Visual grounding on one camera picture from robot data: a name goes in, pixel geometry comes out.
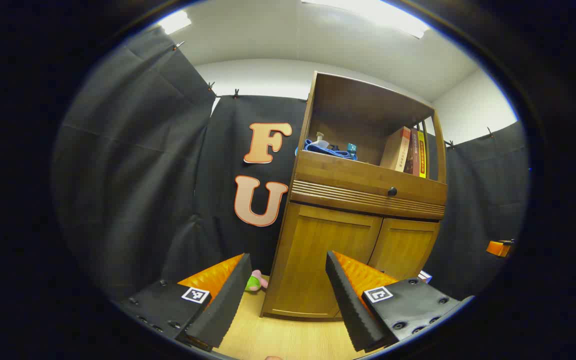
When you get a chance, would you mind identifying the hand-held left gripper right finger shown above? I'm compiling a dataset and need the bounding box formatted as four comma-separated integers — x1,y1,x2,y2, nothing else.
325,250,475,353

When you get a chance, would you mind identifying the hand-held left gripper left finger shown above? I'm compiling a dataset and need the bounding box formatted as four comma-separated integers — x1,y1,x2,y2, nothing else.
118,252,253,351

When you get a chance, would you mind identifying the wooden cabinet door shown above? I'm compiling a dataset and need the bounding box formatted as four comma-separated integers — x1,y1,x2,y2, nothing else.
267,202,383,318
368,217,441,282

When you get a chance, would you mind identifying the wooden double-door shoe cabinet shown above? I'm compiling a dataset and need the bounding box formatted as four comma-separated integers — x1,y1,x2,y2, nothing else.
260,71,449,321

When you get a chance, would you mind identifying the pink and green plush toy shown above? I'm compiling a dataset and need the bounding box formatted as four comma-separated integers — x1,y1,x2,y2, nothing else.
244,270,269,293

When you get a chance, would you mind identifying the yellow book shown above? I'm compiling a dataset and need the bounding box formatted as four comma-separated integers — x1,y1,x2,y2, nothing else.
416,131,428,179

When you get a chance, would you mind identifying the dark red book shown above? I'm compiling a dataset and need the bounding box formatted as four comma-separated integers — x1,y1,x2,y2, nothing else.
404,129,420,176

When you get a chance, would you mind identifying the tan book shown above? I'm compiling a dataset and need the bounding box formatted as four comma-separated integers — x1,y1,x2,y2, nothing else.
380,126,412,172

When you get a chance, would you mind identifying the black backdrop cloth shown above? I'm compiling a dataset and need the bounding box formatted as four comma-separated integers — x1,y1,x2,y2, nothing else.
53,25,529,301

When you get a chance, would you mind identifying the ceiling light panel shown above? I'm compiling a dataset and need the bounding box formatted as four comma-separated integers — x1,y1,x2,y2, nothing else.
158,10,192,35

